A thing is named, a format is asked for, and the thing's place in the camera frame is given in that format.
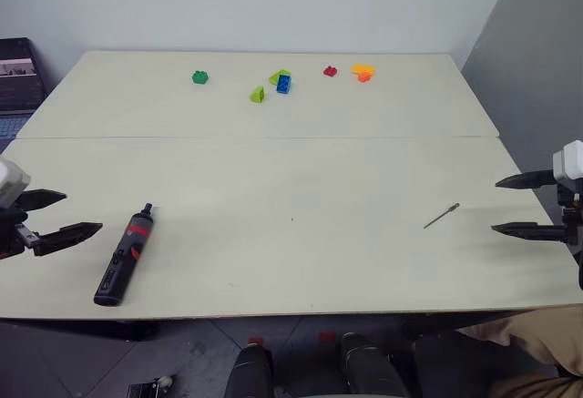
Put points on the yellow toy brick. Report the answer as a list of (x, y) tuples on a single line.
[(363, 68)]

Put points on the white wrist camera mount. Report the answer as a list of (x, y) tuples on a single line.
[(568, 161), (11, 181)]

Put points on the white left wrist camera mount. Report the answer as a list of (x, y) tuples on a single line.
[(11, 181)]

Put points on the dark rounded shape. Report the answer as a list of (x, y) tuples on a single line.
[(371, 368), (248, 375)]

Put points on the black red electric screwdriver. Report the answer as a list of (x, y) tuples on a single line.
[(119, 261)]

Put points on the lime green wedge brick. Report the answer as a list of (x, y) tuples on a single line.
[(258, 95)]

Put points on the red toy brick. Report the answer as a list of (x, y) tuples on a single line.
[(331, 71)]

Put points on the blue toy brick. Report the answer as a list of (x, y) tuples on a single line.
[(284, 84)]

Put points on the dark laptop computer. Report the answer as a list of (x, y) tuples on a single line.
[(18, 84)]

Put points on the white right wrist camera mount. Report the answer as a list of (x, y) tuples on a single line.
[(568, 161)]

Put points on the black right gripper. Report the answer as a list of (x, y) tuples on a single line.
[(572, 216)]

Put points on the orange toy brick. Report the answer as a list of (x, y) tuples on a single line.
[(364, 78)]

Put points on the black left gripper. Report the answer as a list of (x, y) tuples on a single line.
[(10, 234)]

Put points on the dark green toy brick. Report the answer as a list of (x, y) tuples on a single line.
[(200, 77)]

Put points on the red floor marker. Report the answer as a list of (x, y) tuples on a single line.
[(255, 341), (327, 337)]

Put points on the thin metal screwdriver bit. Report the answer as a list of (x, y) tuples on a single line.
[(441, 216)]

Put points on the black chair seat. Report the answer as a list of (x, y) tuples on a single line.
[(460, 361)]

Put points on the person's beige trouser leg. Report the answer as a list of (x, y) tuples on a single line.
[(537, 329)]

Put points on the lime green toy brick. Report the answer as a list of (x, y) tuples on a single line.
[(277, 75)]

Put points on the small caster wheel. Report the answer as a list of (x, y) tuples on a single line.
[(165, 382)]

